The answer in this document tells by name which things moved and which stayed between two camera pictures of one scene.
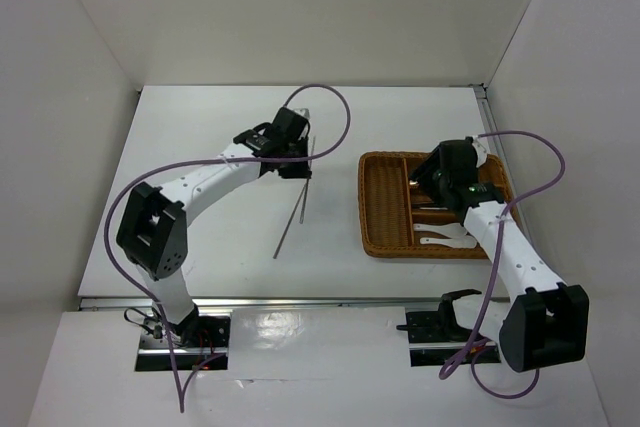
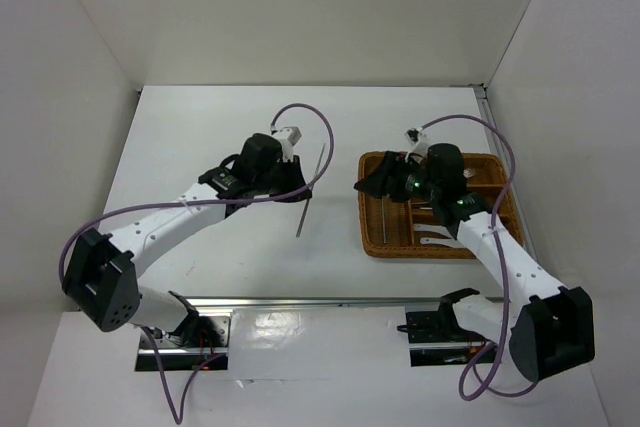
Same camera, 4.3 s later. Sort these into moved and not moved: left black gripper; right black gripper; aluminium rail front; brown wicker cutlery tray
Moved: right black gripper; left black gripper
Not moved: aluminium rail front; brown wicker cutlery tray
